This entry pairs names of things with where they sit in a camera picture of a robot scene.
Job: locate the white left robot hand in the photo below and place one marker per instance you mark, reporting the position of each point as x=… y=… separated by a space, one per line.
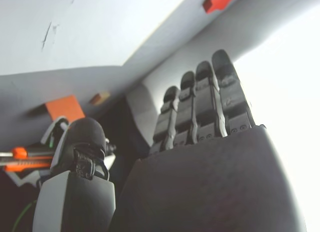
x=205 y=187

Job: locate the orange black utility knife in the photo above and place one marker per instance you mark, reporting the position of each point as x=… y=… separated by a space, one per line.
x=25 y=164

